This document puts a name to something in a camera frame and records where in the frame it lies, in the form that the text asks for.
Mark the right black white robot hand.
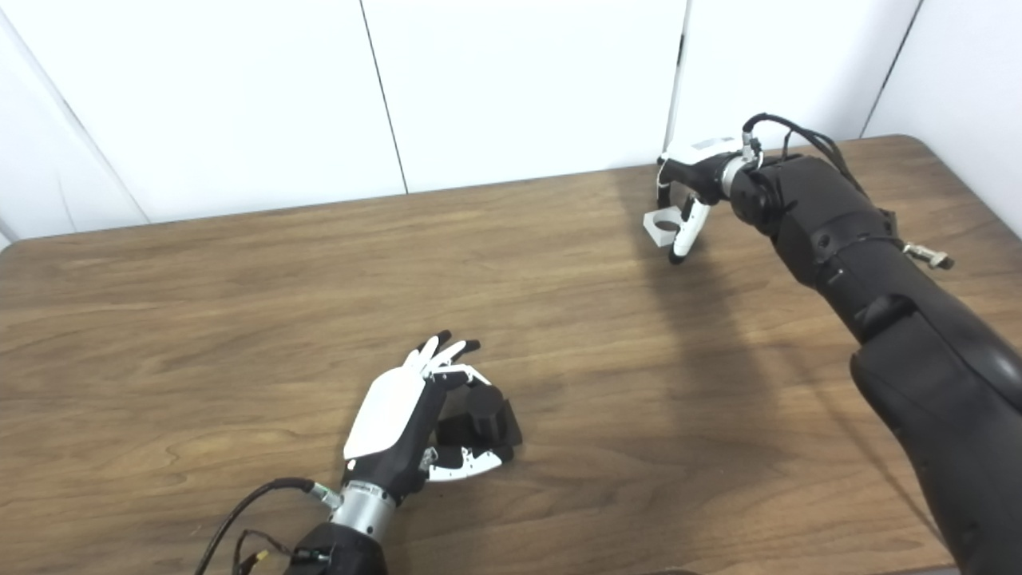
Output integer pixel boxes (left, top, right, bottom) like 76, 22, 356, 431
656, 136, 743, 266

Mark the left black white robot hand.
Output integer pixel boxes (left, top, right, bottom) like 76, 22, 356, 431
343, 331, 516, 504

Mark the white square piece with hole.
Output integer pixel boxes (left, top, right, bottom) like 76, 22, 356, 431
644, 206, 691, 248

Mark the black peg with square base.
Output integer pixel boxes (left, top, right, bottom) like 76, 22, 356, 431
435, 385, 523, 452

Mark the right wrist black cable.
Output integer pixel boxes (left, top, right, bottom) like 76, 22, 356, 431
741, 113, 871, 196

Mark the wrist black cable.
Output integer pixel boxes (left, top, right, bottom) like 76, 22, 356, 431
194, 478, 344, 575
741, 113, 871, 196

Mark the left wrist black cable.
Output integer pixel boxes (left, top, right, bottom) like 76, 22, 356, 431
194, 478, 344, 575

